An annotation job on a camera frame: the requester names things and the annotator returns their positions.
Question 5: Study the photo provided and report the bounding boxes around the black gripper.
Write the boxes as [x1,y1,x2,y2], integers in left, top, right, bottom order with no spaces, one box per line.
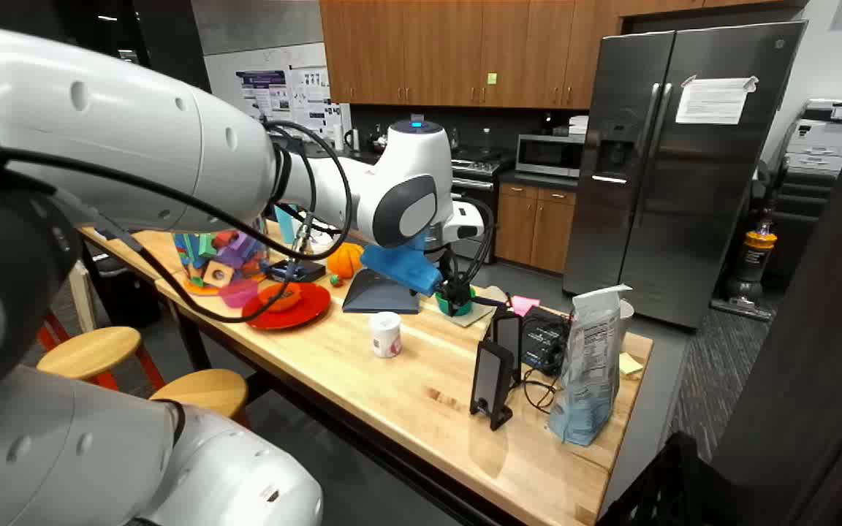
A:
[435,246,480,311]

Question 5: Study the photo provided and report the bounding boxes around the white paper cup container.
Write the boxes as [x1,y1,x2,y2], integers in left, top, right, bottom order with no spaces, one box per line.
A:
[367,311,407,363]

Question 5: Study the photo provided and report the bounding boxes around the pale mat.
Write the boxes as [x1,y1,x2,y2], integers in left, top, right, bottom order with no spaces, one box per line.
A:
[417,283,515,334]

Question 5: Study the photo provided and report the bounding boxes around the blue cloth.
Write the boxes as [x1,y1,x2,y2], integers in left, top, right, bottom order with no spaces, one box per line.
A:
[359,233,443,298]

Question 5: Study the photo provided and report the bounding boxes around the pink sticky note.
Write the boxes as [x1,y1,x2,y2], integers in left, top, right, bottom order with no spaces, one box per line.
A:
[505,293,543,321]

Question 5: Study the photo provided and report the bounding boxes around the black tablet stand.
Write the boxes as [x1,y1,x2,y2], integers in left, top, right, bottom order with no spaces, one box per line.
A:
[468,306,525,432]

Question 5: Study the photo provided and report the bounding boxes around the black box device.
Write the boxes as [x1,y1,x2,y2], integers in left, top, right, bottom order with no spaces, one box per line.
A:
[521,303,572,379]

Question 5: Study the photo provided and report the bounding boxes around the wide wooden base cabinet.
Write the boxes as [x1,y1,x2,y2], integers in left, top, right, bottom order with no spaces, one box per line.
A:
[490,178,579,277]

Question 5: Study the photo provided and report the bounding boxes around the black steel oven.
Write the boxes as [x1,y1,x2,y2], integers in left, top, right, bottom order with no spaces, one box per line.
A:
[446,159,503,267]

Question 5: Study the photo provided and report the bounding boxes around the orange fruit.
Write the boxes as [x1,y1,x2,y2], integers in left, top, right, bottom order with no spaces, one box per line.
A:
[324,239,364,287]

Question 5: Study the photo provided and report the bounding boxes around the small white object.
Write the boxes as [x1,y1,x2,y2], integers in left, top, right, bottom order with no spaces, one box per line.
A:
[300,229,338,257]

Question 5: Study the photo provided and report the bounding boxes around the dark flat gadget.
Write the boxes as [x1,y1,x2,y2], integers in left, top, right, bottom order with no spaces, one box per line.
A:
[286,257,331,287]

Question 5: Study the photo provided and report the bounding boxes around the silver blue paper bag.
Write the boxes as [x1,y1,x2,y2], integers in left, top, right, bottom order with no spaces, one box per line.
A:
[547,280,633,449]

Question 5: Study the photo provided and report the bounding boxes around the red plate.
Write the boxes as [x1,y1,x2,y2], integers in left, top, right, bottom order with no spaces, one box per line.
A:
[240,277,332,336]

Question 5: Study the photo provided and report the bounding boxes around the silver microwave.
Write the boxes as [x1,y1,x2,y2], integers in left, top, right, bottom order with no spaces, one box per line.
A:
[511,132,588,182]

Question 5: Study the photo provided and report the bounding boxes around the teal plastic piece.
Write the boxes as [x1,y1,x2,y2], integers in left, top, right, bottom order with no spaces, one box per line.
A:
[272,204,300,252]

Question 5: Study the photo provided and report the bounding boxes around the pink plastic toy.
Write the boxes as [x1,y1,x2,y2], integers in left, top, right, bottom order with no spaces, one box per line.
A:
[220,276,264,312]

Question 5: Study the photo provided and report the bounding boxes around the stainless steel fridge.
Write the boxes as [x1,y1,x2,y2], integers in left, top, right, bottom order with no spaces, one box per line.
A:
[562,20,810,334]

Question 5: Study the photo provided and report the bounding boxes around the wooden toy block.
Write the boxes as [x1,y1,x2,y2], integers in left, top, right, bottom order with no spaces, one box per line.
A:
[202,261,236,293]

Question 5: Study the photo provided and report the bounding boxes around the white printed poster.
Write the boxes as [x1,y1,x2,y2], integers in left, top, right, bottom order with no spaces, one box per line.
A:
[286,62,354,149]

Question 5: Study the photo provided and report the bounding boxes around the poster with purple header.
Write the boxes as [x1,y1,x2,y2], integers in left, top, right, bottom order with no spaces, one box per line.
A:
[231,67,293,122]

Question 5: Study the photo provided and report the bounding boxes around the orange grey vacuum cleaner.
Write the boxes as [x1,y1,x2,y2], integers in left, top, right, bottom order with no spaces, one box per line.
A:
[726,217,780,311]

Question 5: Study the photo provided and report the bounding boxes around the white paper sheet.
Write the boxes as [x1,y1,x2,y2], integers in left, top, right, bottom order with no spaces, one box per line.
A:
[673,73,762,128]

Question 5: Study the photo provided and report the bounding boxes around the dark foreground panel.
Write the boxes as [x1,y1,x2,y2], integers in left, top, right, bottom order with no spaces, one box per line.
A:
[709,67,842,526]

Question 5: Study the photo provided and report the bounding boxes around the grey office printer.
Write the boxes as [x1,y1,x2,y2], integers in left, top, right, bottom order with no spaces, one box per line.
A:
[780,97,842,184]

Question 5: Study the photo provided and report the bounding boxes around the thin black cable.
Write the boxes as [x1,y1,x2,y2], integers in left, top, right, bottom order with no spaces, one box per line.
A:
[521,369,563,419]

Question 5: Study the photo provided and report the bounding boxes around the wooden wall cabinets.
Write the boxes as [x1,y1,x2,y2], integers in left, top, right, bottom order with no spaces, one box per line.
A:
[318,0,813,111]

